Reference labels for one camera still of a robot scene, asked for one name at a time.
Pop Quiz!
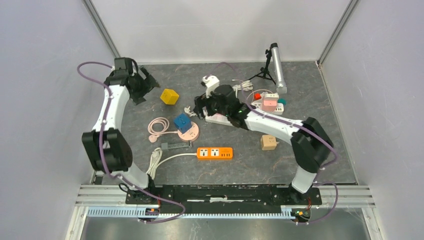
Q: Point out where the long white power strip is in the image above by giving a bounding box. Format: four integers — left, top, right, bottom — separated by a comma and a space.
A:
203, 110, 233, 127

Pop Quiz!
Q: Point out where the blue cube socket adapter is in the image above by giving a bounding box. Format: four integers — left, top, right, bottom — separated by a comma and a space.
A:
173, 113, 192, 134

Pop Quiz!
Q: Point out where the yellow cube socket adapter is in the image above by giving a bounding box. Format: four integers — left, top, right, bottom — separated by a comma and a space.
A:
160, 88, 180, 105

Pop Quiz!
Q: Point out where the pink round power socket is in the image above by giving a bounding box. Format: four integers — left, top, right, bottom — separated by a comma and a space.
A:
177, 121, 200, 142

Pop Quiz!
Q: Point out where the beige dragon cube adapter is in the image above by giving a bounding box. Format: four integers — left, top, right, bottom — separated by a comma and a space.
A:
260, 134, 279, 151

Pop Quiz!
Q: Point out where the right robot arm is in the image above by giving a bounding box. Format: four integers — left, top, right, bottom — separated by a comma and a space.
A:
194, 84, 335, 204

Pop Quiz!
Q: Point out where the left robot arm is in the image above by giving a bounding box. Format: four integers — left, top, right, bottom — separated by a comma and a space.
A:
77, 57, 160, 204

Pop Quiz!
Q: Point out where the red small plug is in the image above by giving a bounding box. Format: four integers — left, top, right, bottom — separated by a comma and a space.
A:
253, 93, 262, 101

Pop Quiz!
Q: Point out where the teal small plug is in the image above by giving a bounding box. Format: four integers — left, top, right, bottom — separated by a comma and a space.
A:
277, 98, 287, 105

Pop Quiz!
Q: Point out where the small white power strip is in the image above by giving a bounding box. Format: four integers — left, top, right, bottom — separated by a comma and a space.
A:
251, 100, 285, 115

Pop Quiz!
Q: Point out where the pink white cube adapter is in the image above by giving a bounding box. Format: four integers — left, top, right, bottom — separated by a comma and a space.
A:
262, 93, 280, 112

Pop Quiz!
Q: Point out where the orange power strip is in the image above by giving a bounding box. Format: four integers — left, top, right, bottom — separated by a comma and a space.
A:
196, 147, 234, 161

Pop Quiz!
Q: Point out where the silver cylindrical flashlight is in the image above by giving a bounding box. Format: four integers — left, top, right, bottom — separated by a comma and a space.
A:
270, 42, 288, 95

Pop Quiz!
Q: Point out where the white power strip cable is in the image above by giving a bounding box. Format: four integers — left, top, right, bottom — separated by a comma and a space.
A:
183, 105, 200, 117

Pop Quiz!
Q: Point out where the white coiled charging cable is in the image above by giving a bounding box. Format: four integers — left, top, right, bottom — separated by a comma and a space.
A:
231, 78, 254, 107

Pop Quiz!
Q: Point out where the pink coiled socket cable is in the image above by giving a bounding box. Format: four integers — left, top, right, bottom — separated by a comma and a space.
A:
147, 117, 180, 144

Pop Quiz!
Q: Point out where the grey plastic bracket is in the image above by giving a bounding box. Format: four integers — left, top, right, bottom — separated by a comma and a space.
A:
160, 141, 193, 151

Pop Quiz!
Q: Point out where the white orange-strip cable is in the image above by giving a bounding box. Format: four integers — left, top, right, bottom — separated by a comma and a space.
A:
145, 147, 198, 180

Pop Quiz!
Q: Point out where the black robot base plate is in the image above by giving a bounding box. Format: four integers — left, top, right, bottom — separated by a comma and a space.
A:
125, 184, 322, 214

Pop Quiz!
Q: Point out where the aluminium slotted rail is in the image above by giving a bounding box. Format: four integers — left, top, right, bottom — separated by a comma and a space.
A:
87, 206, 295, 220

